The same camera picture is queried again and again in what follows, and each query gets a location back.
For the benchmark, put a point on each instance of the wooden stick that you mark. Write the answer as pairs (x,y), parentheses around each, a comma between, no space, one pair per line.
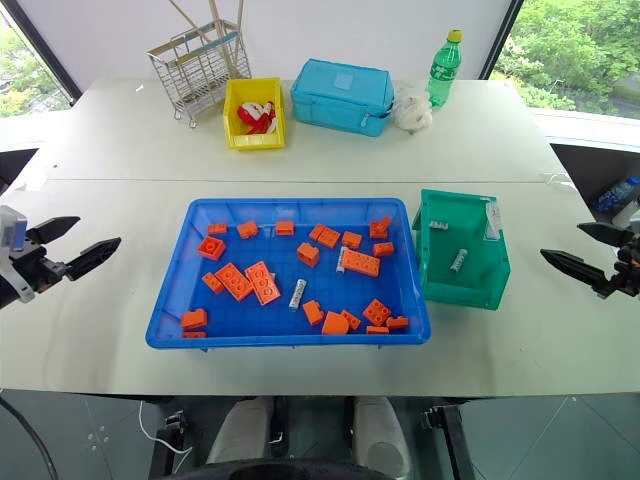
(213,15)
(236,35)
(192,22)

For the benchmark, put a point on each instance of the white robot leg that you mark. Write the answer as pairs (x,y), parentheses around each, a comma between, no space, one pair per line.
(380,435)
(240,430)

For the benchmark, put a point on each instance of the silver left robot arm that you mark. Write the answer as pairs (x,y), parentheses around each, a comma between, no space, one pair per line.
(4,295)

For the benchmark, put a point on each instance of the black table leg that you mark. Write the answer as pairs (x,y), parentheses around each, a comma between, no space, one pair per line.
(167,442)
(450,440)

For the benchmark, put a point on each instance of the blue label water bottle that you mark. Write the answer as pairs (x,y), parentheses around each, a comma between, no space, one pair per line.
(614,195)

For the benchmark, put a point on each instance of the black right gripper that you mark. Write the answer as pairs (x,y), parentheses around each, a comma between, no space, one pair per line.
(627,275)

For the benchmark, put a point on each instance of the blue plastic tray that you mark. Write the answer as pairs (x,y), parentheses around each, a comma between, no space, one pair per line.
(290,300)

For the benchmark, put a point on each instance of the green plastic bin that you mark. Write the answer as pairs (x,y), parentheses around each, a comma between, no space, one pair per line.
(467,287)

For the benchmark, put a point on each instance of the black window frame bar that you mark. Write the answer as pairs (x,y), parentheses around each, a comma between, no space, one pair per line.
(45,50)
(505,37)

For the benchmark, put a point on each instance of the crumpled white plastic bag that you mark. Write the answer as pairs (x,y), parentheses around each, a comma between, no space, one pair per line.
(412,112)

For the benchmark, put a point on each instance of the yellow plastic bin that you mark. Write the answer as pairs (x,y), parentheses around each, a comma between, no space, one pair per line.
(252,141)

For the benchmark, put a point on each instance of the light blue fabric case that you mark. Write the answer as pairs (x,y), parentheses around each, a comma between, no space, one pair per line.
(340,95)

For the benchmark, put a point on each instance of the red and white ribbon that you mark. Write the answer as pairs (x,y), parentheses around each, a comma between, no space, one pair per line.
(257,117)

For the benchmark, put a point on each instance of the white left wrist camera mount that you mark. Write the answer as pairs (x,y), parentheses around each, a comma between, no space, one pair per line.
(11,227)

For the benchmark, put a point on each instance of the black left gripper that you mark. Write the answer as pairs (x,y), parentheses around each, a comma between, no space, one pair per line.
(37,270)

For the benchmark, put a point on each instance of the green plastic soda bottle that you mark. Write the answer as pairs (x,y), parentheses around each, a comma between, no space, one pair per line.
(441,75)

